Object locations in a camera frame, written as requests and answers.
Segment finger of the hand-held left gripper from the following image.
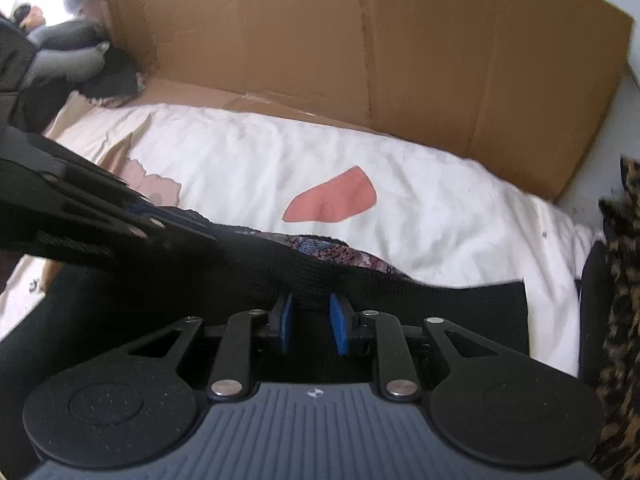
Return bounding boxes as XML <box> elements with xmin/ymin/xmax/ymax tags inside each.
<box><xmin>0</xmin><ymin>126</ymin><xmax>206</xmax><ymax>238</ymax></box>
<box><xmin>0</xmin><ymin>195</ymin><xmax>223</xmax><ymax>267</ymax></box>

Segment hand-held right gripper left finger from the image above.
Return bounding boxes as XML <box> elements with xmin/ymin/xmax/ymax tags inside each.
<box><xmin>126</xmin><ymin>292</ymin><xmax>296</xmax><ymax>402</ymax></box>

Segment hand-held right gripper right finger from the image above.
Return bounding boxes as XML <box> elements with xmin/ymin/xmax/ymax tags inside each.
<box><xmin>327</xmin><ymin>294</ymin><xmax>502</xmax><ymax>402</ymax></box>

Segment black shorts with teddy print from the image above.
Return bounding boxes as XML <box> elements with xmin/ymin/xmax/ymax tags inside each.
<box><xmin>0</xmin><ymin>220</ymin><xmax>531</xmax><ymax>401</ymax></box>

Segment grey neck pillow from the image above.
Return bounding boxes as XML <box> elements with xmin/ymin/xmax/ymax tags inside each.
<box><xmin>25</xmin><ymin>22</ymin><xmax>112</xmax><ymax>83</ymax></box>

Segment brown plush toy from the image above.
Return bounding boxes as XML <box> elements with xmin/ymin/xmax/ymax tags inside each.
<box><xmin>12</xmin><ymin>2</ymin><xmax>48</xmax><ymax>28</ymax></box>

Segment small black cloth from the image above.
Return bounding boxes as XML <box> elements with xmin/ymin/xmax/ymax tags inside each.
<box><xmin>80</xmin><ymin>50</ymin><xmax>147</xmax><ymax>109</ymax></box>

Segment white printed bed sheet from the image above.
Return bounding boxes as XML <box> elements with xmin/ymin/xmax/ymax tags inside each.
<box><xmin>0</xmin><ymin>92</ymin><xmax>608</xmax><ymax>378</ymax></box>

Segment leopard print cloth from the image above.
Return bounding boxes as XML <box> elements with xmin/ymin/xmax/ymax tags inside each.
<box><xmin>590</xmin><ymin>155</ymin><xmax>640</xmax><ymax>480</ymax></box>

